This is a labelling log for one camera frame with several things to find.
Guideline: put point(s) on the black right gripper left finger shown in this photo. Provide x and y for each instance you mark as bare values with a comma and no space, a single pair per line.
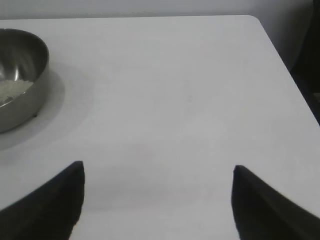
47,212

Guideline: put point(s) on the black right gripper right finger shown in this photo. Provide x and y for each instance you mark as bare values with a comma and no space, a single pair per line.
265,215

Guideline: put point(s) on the stainless steel mixing bowl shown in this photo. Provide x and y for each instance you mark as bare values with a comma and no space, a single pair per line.
27,105

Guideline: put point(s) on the white rice grains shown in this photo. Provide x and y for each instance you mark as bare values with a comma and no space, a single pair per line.
12,90

